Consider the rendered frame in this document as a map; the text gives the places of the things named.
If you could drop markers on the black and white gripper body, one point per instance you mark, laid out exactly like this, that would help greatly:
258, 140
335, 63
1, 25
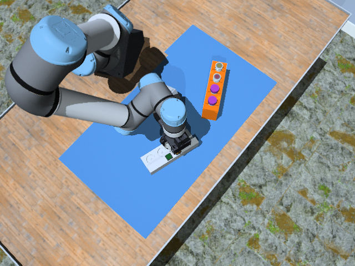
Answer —
178, 143

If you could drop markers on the blue flat mat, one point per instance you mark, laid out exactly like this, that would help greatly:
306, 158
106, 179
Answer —
110, 164

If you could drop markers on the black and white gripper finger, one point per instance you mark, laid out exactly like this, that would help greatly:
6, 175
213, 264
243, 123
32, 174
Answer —
165, 144

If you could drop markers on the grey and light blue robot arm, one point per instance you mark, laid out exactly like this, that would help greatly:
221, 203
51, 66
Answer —
57, 46

